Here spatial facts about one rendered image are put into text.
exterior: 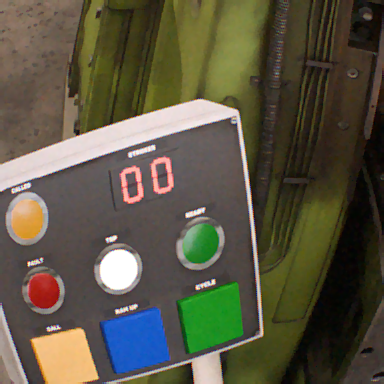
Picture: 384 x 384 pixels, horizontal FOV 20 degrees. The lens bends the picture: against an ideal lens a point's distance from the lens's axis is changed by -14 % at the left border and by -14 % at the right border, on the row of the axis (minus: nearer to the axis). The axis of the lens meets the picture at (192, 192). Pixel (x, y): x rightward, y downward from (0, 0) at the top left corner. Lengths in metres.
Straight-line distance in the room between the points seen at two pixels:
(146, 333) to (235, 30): 0.39
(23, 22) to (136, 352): 2.26
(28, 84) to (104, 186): 1.96
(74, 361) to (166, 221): 0.20
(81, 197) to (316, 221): 0.54
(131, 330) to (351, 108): 0.47
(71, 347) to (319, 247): 0.59
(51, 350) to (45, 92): 1.96
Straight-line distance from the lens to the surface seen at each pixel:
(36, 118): 3.10
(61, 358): 1.29
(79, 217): 1.26
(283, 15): 1.42
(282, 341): 1.94
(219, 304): 1.36
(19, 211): 1.22
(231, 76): 1.51
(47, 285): 1.26
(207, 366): 1.78
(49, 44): 3.37
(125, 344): 1.32
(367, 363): 1.72
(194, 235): 1.32
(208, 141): 1.31
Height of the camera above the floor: 2.06
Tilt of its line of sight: 44 degrees down
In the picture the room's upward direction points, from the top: 11 degrees clockwise
